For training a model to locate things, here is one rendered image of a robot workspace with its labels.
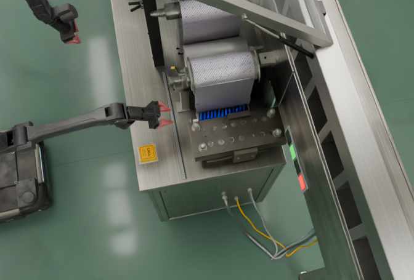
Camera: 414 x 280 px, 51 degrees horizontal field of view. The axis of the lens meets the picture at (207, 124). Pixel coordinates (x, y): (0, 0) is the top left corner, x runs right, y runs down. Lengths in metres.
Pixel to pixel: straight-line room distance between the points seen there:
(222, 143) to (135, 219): 1.14
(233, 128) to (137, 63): 0.61
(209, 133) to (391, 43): 2.07
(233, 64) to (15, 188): 1.62
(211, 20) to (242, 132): 0.48
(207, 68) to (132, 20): 0.75
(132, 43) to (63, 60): 1.19
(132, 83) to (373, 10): 2.20
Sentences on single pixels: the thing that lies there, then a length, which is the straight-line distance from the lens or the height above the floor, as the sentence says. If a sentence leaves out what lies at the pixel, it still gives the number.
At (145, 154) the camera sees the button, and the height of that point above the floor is 0.92.
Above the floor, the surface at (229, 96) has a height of 1.13.
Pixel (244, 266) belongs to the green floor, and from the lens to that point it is 2.76.
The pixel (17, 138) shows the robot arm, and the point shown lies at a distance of 1.82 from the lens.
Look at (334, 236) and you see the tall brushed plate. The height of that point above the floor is 1.34.
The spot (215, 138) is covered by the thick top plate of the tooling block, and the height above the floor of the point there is 1.03.
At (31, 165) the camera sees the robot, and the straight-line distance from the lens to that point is 2.79.
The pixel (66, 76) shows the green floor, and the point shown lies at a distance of 3.26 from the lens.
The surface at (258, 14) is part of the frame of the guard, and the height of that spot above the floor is 1.87.
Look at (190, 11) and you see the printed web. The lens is 1.69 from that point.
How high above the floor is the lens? 2.74
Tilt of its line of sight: 68 degrees down
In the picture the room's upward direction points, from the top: 3 degrees clockwise
